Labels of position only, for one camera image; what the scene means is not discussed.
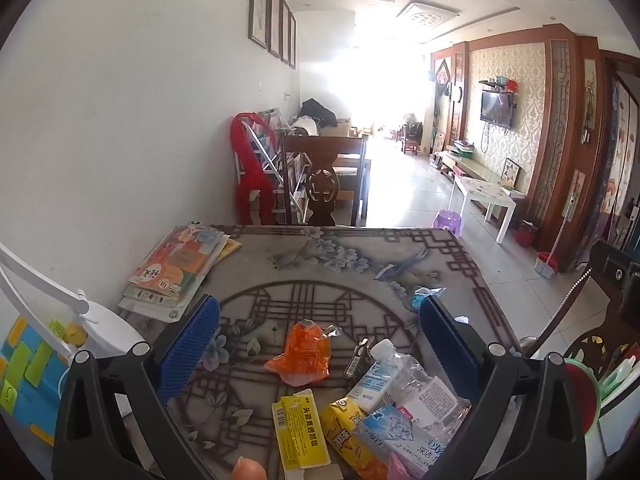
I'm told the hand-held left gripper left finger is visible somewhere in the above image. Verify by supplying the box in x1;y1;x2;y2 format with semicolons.
51;294;236;480

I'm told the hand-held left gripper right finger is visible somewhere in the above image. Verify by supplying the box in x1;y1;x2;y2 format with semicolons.
419;295;586;480

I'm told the blue white packet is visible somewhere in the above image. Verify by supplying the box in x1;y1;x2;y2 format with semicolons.
410;286;447;315

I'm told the clear plastic bottle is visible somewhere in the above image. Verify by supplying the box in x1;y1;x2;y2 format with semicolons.
370;338;472;443

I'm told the white blue milk carton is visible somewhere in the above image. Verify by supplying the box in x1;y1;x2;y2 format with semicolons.
346;355;401;415

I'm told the small dark carton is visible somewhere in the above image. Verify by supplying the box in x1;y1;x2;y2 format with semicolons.
342;337;375;380

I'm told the blue white cardboard box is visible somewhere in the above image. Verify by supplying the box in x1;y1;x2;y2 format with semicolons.
351;404;432;480

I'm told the orange snack wrapper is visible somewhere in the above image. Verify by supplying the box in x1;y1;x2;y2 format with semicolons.
263;321;335;387

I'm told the red bin with green rim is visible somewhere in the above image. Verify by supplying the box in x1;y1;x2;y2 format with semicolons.
564;357;602;441

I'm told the pink wrapper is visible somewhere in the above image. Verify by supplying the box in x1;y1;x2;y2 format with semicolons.
382;447;426;480

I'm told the yellow drink carton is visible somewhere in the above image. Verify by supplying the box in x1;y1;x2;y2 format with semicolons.
320;397;390;480

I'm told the yellow medicine box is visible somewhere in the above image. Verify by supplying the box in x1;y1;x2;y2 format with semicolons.
271;392;331;472

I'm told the person's left hand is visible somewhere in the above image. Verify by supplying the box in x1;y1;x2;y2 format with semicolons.
232;456;268;480

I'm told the stack of books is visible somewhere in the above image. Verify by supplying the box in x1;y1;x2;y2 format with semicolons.
119;221;242;322

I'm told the small red floor bin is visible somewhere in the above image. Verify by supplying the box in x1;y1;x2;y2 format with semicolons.
516;220;540;247

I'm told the pale green bottle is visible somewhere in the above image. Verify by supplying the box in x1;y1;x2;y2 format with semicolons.
599;357;640;403

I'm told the cartoon door curtain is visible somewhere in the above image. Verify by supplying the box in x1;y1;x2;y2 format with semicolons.
595;60;640;241

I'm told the purple plastic stool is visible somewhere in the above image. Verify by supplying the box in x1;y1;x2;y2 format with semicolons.
434;209;464;237

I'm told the star pattern framed picture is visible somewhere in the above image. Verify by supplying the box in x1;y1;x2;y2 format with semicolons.
501;157;522;189

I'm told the white coffee table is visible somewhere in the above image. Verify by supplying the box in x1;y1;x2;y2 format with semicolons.
452;175;527;245

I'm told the colourful block panel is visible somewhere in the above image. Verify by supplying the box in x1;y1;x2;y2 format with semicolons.
0;315;71;446

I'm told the low television bench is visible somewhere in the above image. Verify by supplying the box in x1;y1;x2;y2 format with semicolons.
434;150;507;186

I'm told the carved wooden chair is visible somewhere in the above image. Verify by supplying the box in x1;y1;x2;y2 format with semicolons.
278;134;369;227

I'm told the wooden sofa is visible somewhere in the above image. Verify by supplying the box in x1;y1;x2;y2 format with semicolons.
290;110;373;181

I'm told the black bag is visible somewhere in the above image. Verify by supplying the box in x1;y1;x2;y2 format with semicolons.
300;99;339;128

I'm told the square ceiling light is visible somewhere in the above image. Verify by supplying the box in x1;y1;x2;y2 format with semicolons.
397;0;461;29

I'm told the white plastic frame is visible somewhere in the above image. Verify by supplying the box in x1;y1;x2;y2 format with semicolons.
0;242;143;376

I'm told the wall television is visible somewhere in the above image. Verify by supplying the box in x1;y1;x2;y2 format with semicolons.
480;91;515;129

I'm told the wall shelf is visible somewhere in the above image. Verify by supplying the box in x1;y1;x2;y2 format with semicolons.
478;76;519;95

